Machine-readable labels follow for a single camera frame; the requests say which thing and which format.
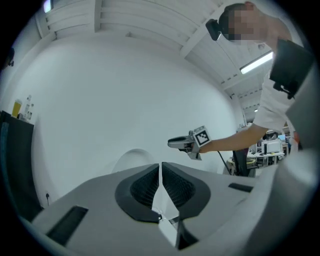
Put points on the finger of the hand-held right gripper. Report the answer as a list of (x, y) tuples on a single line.
[(180, 142), (187, 150)]

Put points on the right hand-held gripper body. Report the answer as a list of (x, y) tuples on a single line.
[(202, 137)]

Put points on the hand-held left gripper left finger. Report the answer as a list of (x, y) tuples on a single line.
[(95, 200)]

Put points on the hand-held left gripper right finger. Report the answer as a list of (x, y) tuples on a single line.
[(220, 195)]

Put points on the white toilet lid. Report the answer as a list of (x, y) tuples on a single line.
[(135, 158)]

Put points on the person's right forearm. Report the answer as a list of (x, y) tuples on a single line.
[(232, 142)]

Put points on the black office chair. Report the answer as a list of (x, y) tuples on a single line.
[(241, 162)]

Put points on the white shirt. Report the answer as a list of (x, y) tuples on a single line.
[(275, 105)]

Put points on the black cabinet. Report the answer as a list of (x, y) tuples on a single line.
[(16, 160)]

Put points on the long ceiling light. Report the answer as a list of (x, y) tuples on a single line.
[(256, 62)]

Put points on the clear bottles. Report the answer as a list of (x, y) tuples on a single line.
[(28, 110)]

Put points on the black chest device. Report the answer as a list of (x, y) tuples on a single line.
[(290, 65)]

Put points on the yellow drink cup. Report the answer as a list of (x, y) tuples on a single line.
[(17, 108)]

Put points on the person's head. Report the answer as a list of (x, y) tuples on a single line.
[(260, 25)]

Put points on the black head camera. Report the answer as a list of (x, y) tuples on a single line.
[(213, 28)]

